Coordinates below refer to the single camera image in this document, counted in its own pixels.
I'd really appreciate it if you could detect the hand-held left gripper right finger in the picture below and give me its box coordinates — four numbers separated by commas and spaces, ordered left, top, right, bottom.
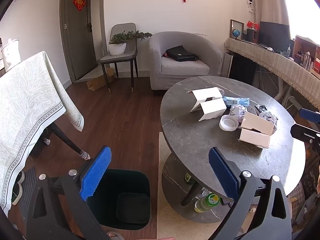
208, 147, 292, 240

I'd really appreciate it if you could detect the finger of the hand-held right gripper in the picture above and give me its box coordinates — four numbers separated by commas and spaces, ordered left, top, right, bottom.
290, 122, 320, 144
299, 107, 320, 121

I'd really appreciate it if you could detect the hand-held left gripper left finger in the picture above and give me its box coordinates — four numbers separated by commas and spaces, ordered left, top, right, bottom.
26, 146, 112, 240

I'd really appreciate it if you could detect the dark green trash bin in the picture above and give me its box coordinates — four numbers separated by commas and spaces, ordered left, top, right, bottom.
86, 169, 151, 230

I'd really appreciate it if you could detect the grey paper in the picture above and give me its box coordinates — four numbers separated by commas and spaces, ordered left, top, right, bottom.
258, 110, 279, 131

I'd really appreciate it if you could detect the white round lid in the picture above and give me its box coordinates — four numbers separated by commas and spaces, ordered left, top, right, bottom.
219, 115, 239, 132

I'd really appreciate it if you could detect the white paper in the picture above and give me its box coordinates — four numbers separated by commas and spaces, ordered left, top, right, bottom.
228, 104, 247, 121

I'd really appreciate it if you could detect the blue tissue packet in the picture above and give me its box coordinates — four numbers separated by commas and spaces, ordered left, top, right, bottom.
222, 96, 250, 106

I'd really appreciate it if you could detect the green-capped pale bottle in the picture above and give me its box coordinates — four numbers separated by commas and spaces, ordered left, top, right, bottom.
193, 193, 221, 214

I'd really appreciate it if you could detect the round grey marble table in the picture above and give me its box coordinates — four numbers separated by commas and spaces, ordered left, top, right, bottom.
160, 76, 307, 224

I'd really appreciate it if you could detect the beige fringed desk cloth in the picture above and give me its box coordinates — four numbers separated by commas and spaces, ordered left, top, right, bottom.
223, 38, 320, 110

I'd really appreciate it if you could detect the brown wooden shelf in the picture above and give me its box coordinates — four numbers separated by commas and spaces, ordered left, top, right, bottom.
292, 35, 320, 77

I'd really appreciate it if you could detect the grey striped doormat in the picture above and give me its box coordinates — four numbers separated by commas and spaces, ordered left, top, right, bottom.
18, 166, 38, 221

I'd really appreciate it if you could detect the beige rug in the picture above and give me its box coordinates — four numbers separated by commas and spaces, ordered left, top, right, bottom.
156, 131, 227, 240

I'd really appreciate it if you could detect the dark shoe with white sole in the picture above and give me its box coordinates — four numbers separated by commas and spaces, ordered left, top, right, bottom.
11, 169, 26, 206

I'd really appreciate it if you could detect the black monitor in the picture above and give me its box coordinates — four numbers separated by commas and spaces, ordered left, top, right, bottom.
258, 21, 291, 52

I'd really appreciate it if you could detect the brown cardboard box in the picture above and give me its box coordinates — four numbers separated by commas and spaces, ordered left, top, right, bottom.
86, 67, 115, 91

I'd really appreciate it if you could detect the white panel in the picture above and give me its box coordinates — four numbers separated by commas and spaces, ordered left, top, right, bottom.
221, 52, 234, 78

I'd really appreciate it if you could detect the dark speaker box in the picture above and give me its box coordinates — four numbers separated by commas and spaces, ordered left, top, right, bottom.
246, 28, 258, 43

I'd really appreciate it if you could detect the white patterned tablecloth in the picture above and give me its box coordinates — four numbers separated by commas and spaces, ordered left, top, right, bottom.
0, 50, 84, 216

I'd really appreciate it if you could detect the black bag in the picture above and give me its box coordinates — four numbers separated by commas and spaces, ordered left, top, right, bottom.
165, 45, 199, 62

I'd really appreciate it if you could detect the grey armchair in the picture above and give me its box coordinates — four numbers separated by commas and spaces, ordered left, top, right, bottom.
148, 31, 223, 92

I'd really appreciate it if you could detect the potted plant in white pot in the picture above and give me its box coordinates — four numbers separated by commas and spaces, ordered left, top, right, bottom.
108, 31, 153, 56

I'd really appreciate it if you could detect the grey door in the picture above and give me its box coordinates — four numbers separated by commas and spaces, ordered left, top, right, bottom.
59, 0, 98, 81

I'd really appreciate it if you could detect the grey dining chair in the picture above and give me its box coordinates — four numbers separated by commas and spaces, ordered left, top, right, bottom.
100, 23, 138, 94

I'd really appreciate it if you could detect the white jug with lid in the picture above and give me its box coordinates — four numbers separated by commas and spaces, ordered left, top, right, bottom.
1, 38, 21, 72

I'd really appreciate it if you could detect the red diamond door decoration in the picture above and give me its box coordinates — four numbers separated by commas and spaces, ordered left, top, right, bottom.
73, 0, 86, 12

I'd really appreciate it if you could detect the brown picture frame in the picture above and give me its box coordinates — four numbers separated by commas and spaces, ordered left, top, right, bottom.
229, 19, 245, 40

